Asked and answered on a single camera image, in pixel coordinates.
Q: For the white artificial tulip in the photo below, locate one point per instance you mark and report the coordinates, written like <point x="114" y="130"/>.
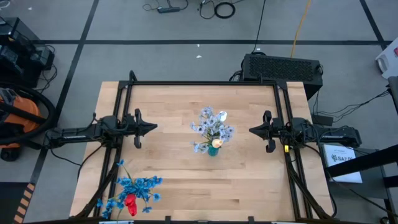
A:
<point x="222" y="116"/>

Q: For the black power adapter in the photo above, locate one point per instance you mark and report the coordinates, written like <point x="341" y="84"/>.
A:
<point x="321" y="119"/>

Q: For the cream yellow artificial tulip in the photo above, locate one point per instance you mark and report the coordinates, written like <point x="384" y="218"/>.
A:
<point x="217" y="143"/>

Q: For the black equipment boxes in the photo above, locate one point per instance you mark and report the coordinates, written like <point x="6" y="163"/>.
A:
<point x="15" y="56"/>

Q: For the black mesh computer case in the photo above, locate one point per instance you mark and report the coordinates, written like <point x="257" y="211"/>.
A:
<point x="280" y="67"/>

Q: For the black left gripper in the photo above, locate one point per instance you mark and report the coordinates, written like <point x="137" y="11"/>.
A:
<point x="130" y="126"/>

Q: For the blue artificial flower bunch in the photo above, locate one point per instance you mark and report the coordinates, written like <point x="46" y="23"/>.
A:
<point x="109" y="205"/>
<point x="141" y="183"/>

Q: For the orange shop vacuum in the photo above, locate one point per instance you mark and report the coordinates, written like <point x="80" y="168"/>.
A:
<point x="51" y="110"/>

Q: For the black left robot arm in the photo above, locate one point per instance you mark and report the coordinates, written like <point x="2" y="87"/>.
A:
<point x="77" y="135"/>

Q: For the orange vacuum cleaner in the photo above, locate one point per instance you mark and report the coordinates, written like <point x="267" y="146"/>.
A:
<point x="28" y="105"/>

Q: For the red artificial tulip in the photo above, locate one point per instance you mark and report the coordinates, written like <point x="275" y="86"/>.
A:
<point x="130" y="199"/>
<point x="133" y="211"/>

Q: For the white cardboard box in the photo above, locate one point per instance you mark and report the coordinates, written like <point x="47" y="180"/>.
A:
<point x="388" y="62"/>

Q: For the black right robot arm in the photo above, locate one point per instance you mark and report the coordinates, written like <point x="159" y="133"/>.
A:
<point x="326" y="133"/>

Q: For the white printed box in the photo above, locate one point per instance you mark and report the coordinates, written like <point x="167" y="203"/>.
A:
<point x="345" y="171"/>

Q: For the black metal table frame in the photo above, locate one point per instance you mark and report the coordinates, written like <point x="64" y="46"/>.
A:
<point x="202" y="83"/>

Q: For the black metal stand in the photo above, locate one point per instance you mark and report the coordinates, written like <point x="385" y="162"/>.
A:
<point x="357" y="161"/>

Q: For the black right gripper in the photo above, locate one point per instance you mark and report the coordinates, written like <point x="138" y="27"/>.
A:
<point x="283" y="130"/>

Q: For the teal glass vase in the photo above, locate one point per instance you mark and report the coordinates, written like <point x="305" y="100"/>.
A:
<point x="213" y="152"/>

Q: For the black power strip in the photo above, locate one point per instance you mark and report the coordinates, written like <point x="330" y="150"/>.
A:
<point x="168" y="9"/>

